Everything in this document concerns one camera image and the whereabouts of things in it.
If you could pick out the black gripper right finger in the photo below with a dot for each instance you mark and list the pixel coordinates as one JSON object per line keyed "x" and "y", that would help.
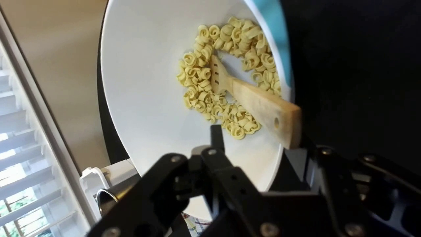
{"x": 321, "y": 204}

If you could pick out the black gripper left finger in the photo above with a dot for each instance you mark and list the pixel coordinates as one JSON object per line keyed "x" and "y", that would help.
{"x": 153, "y": 206}

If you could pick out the macaroni pasta in bowl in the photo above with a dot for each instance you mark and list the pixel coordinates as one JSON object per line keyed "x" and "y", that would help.
{"x": 206, "y": 80}

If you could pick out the steel utensil cup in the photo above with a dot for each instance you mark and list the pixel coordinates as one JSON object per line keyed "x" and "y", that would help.
{"x": 108, "y": 198}

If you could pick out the white plastic basket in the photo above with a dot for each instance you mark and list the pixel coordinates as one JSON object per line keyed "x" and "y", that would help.
{"x": 95, "y": 179}

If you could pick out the white vertical blinds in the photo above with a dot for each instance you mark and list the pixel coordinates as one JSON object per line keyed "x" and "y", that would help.
{"x": 38, "y": 188}

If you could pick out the round black table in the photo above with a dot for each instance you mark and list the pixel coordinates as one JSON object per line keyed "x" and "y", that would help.
{"x": 353, "y": 67}

